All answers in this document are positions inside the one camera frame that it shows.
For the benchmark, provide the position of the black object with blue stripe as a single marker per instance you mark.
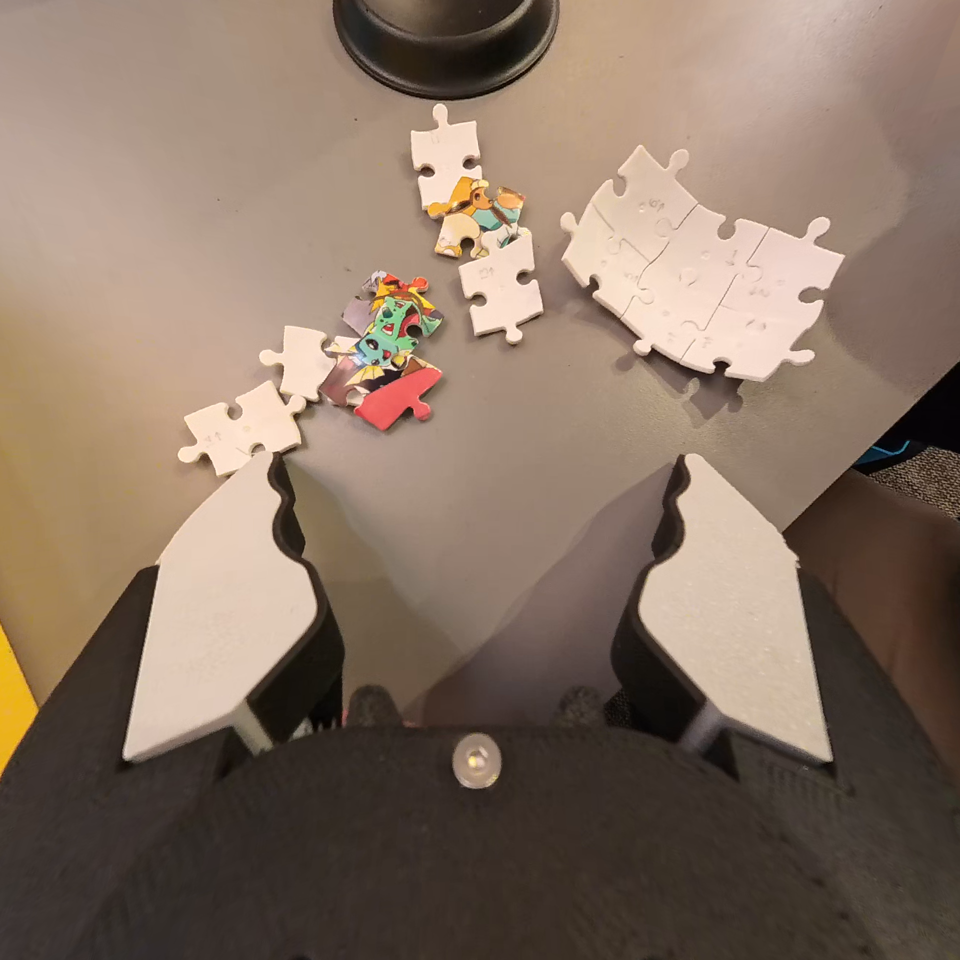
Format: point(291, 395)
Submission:
point(896, 454)

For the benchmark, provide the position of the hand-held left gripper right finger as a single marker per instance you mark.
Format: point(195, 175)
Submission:
point(742, 607)

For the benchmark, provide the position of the black round stand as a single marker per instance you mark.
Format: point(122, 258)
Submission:
point(446, 45)

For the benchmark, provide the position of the yellow box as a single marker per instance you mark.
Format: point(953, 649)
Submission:
point(11, 697)

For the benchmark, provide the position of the white curved assembled puzzle section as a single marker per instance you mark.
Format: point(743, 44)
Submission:
point(697, 277)

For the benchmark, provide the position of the puzzle pieces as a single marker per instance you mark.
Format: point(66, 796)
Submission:
point(495, 292)

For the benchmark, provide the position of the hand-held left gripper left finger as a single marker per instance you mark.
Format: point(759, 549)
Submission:
point(217, 600)

